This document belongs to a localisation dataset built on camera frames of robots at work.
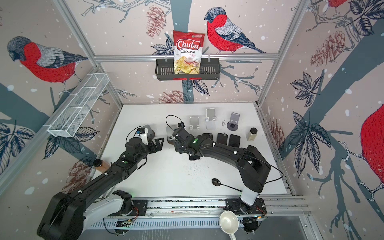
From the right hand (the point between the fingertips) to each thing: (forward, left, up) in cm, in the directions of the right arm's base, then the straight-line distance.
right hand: (178, 145), depth 85 cm
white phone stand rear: (+25, -19, -5) cm, 32 cm away
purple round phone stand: (+24, -36, -11) cm, 44 cm away
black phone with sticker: (+15, -17, -11) cm, 25 cm away
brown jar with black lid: (-13, +42, -1) cm, 44 cm away
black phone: (-2, -9, -10) cm, 13 cm away
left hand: (+1, +12, +4) cm, 12 cm away
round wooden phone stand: (+8, +7, -6) cm, 12 cm away
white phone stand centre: (+19, -8, -2) cm, 21 cm away
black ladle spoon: (-16, -22, -10) cm, 29 cm away
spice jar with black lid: (+12, -45, -4) cm, 47 cm away
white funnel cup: (-34, -27, -12) cm, 45 cm away
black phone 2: (+13, -27, -12) cm, 32 cm away
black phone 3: (+11, -35, -11) cm, 38 cm away
